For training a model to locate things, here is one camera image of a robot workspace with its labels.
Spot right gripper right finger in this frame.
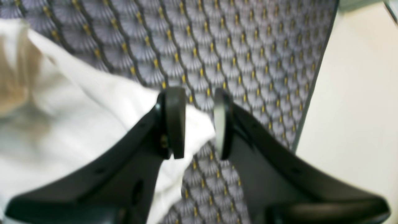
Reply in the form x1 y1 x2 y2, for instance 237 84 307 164
214 88 391 224

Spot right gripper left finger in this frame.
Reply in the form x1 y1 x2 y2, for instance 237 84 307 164
5 87 186 224

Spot white T-shirt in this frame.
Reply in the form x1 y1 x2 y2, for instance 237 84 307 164
0 19 216 224

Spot fan-patterned table cloth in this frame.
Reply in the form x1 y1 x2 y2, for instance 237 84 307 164
1 0 337 224

